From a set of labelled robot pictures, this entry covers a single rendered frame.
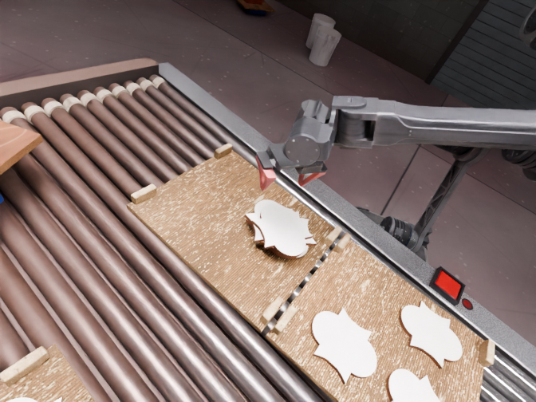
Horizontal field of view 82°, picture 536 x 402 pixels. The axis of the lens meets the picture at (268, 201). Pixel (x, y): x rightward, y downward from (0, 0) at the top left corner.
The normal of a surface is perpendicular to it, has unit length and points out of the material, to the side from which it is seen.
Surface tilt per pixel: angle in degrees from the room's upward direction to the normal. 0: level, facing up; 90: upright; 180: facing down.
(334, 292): 0
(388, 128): 91
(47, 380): 0
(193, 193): 0
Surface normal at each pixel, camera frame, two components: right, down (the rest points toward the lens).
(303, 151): -0.26, 0.68
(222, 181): 0.26, -0.64
